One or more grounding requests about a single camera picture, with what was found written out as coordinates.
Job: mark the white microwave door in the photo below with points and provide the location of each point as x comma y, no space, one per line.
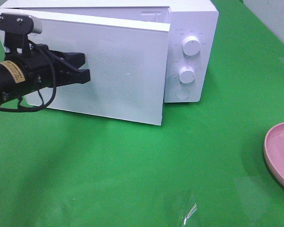
126,52

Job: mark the pink round plate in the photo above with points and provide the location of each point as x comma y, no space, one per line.
274,151

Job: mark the white microwave oven body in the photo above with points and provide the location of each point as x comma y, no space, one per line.
180,17

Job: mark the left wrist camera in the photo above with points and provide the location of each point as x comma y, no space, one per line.
17,27

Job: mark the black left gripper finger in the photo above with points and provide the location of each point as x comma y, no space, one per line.
72,60
68,77

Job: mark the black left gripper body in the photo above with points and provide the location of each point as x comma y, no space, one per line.
22,74

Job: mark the white microwave knob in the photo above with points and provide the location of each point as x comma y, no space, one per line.
186,75
191,45

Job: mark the green table cloth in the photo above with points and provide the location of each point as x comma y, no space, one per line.
203,167

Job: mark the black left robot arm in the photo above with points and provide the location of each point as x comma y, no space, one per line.
12,103

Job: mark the round white door-release button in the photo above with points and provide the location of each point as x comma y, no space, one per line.
183,94

